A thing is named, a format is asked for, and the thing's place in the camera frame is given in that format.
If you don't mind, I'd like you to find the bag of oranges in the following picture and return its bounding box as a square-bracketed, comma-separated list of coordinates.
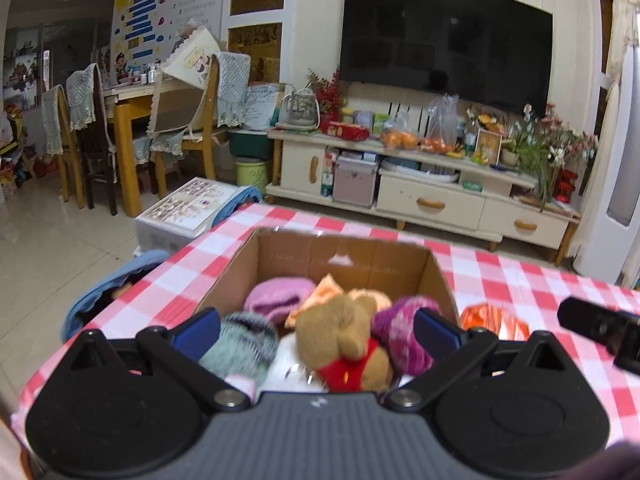
[380, 122, 419, 150]

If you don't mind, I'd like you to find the red white checkered tablecloth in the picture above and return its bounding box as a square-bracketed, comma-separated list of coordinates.
[1, 203, 639, 441]

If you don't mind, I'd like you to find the red gift box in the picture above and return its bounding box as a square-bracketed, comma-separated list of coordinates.
[321, 122, 370, 142]

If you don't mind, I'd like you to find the red berry branch decoration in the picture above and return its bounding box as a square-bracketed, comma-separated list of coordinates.
[308, 70, 346, 114]

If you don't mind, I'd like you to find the grey-green knitted hat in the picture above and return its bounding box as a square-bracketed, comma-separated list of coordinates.
[198, 311, 279, 386]

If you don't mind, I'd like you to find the magenta knitted yarn hat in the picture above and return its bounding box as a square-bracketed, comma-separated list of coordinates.
[371, 296, 440, 376]

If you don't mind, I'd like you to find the potted flower plant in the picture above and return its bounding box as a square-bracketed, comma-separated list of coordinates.
[501, 103, 599, 204]

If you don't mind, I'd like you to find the cream TV stand cabinet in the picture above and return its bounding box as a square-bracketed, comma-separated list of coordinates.
[267, 130, 580, 264]

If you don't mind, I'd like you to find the red vase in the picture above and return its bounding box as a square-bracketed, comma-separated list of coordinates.
[552, 169, 578, 204]

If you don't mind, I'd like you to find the white fluffy plush item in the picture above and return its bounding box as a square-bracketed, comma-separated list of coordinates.
[259, 333, 326, 393]

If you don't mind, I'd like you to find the glass kettle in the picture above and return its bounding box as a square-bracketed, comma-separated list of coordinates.
[276, 88, 320, 131]

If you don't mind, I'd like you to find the white standing air conditioner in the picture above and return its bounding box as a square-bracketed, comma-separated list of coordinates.
[569, 0, 640, 286]

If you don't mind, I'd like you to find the wooden dining table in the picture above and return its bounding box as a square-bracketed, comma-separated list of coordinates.
[104, 82, 155, 218]

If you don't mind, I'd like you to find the wooden dining chair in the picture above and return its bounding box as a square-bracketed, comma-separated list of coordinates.
[148, 54, 219, 198]

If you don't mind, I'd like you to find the orange snack bag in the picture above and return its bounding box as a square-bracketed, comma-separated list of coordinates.
[460, 304, 530, 341]

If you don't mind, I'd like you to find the pink plush item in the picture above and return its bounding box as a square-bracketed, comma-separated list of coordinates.
[243, 276, 316, 325]

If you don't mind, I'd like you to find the brown cardboard box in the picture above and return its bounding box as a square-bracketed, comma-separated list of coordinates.
[195, 228, 459, 324]

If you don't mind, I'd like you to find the pink storage box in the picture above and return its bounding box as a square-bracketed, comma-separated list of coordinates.
[333, 155, 378, 207]

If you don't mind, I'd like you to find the framed picture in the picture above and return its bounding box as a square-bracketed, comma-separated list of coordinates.
[473, 129, 502, 166]

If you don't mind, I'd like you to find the green trash bin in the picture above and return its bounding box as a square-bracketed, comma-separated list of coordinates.
[235, 157, 271, 194]

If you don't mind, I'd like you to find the orange plush toy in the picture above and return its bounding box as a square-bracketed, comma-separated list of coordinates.
[284, 274, 392, 328]

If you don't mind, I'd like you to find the brown teddy bear red shirt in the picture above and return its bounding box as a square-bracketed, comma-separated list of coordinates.
[294, 295, 394, 393]

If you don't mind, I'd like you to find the white patterned soft cloth bundle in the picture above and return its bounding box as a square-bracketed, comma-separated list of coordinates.
[224, 374, 257, 402]

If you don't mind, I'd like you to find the white printed carton box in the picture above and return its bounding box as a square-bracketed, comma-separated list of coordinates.
[134, 177, 241, 254]

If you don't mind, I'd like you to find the clear plastic bag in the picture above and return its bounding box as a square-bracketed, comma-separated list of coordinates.
[422, 94, 459, 154]

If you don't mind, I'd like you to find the blue cloth item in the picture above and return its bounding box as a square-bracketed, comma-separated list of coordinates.
[210, 186, 264, 228]

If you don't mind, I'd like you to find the black flat screen television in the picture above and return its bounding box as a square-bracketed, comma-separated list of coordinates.
[338, 0, 553, 114]

